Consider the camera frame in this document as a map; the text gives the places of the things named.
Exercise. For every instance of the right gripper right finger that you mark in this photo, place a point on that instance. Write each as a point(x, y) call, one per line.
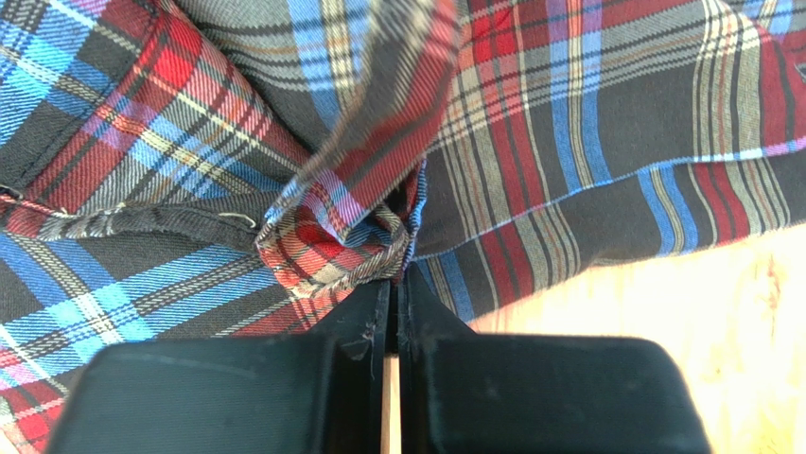
point(465, 392)

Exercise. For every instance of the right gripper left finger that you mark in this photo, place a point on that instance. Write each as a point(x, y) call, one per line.
point(316, 392)

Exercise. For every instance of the plaid long sleeve shirt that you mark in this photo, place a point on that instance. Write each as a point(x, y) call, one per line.
point(184, 169)

